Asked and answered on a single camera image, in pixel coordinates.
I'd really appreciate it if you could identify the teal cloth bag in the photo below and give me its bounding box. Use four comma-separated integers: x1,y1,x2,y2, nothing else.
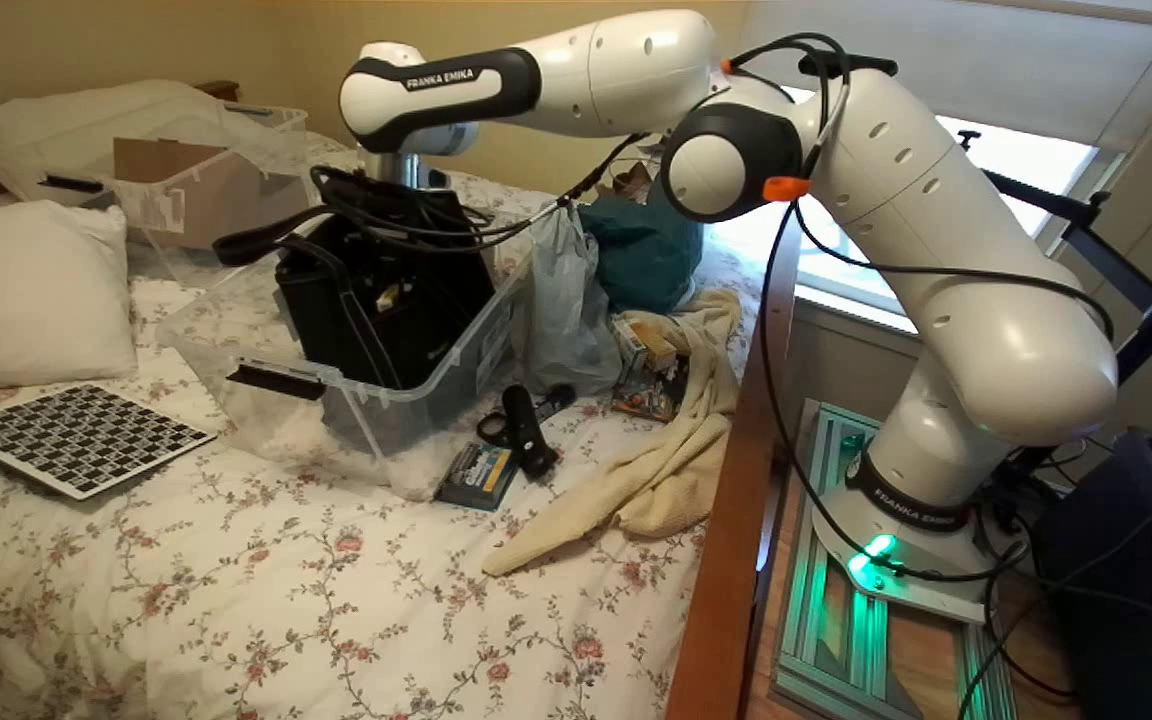
579,164,705,314

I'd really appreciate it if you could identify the floral bed sheet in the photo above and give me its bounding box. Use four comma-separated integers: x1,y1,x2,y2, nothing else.
0,125,772,720

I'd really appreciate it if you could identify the clear plastic storage bin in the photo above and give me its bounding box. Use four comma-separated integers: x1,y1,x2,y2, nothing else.
223,255,533,466

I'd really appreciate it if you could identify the dark blue box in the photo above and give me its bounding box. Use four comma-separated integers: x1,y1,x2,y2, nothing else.
1036,434,1152,720

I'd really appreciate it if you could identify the white pillow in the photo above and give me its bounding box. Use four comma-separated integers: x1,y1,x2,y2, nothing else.
0,200,133,383

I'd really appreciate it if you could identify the orange razor package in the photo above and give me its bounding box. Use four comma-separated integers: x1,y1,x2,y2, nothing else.
613,318,688,424

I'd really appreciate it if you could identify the cream knit towel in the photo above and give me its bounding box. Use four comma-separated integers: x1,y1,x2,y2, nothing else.
484,287,739,577

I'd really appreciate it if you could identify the wooden bed footboard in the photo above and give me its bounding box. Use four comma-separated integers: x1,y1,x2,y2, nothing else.
663,216,795,720

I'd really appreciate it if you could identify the black electric shaver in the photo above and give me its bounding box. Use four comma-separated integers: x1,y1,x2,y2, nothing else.
476,383,576,480

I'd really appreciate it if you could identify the blue Gillette razor box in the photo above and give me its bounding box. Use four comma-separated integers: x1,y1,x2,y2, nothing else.
435,446,515,514

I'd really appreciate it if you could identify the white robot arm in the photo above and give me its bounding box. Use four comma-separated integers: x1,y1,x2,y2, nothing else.
340,8,1115,583

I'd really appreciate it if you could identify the black hand bag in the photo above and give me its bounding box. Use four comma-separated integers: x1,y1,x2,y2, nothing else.
213,164,495,390

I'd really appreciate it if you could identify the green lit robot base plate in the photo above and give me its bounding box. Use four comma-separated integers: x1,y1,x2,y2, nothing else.
777,405,1016,720

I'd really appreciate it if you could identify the clear bin with cardboard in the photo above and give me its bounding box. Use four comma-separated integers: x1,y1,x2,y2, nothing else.
109,138,307,249

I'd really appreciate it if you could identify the black white calibration board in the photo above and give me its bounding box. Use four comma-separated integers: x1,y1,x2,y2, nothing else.
0,383,206,501

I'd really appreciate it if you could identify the grey plastic bag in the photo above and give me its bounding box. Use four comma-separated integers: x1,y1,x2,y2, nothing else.
518,204,619,396

